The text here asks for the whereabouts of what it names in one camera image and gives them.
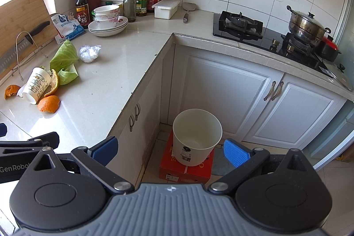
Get large green cabbage leaf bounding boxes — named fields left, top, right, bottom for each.
left=50, top=40, right=79, bottom=73

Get white plastic lidded box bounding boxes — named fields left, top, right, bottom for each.
left=152, top=0, right=180, bottom=20

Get clear glass bottle red cap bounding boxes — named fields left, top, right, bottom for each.
left=123, top=0, right=136, bottom=22

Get stainless steel pot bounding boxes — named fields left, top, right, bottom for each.
left=286, top=5, right=332, bottom=47

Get red cardboard box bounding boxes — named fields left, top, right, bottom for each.
left=159, top=132, right=214, bottom=184

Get curled green cabbage leaf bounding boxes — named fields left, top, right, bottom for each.
left=58, top=64, right=79, bottom=86

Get dark vinegar bottle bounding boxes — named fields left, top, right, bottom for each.
left=76, top=0, right=90, bottom=29

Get stacked white bowls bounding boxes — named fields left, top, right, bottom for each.
left=93, top=5, right=121, bottom=29

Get glass pot lid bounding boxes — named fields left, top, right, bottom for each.
left=323, top=60, right=353, bottom=91

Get long orange peel strip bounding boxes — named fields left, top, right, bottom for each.
left=44, top=69, right=59, bottom=97

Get orange peel front piece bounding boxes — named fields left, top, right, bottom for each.
left=37, top=95, right=61, bottom=113

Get white trash bucket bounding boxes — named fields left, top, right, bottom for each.
left=172, top=108, right=223, bottom=167

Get black red small pot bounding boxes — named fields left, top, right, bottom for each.
left=316, top=36, right=341, bottom=62

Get right cabinet door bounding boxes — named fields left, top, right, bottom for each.
left=243, top=74, right=346, bottom=149

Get printed paper cup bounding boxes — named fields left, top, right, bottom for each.
left=22, top=67, right=52, bottom=105

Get orange peel piece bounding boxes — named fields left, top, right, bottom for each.
left=4, top=84, right=20, bottom=99
left=37, top=95, right=61, bottom=113

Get black gas stove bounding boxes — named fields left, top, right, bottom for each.
left=213, top=11, right=332, bottom=78

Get clear plastic bag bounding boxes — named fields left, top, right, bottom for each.
left=79, top=46, right=101, bottom=63

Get wire rack stand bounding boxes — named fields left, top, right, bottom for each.
left=12, top=31, right=48, bottom=81

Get left cabinet door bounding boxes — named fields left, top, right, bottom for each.
left=168, top=45, right=284, bottom=141

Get cabinet door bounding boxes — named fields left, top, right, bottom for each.
left=243, top=74, right=346, bottom=149
left=168, top=45, right=284, bottom=141

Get bamboo cutting board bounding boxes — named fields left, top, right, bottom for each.
left=1, top=0, right=58, bottom=78

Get stacked white plates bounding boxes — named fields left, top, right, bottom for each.
left=88, top=16, right=128, bottom=37

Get blue white salt bag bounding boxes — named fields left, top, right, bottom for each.
left=51, top=14, right=85, bottom=44

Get black handled kitchen knife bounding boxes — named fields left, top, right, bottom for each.
left=1, top=21, right=50, bottom=73

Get metal spatula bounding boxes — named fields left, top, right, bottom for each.
left=182, top=2, right=196, bottom=23

